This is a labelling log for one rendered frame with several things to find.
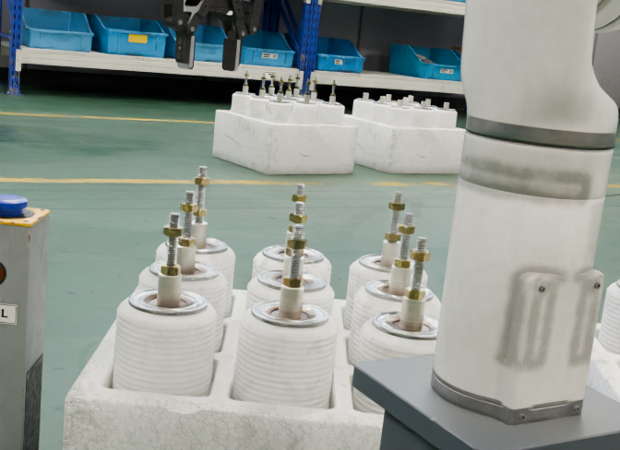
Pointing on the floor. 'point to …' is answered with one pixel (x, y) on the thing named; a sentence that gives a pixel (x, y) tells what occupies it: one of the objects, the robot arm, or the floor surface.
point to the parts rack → (307, 41)
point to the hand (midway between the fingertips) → (208, 58)
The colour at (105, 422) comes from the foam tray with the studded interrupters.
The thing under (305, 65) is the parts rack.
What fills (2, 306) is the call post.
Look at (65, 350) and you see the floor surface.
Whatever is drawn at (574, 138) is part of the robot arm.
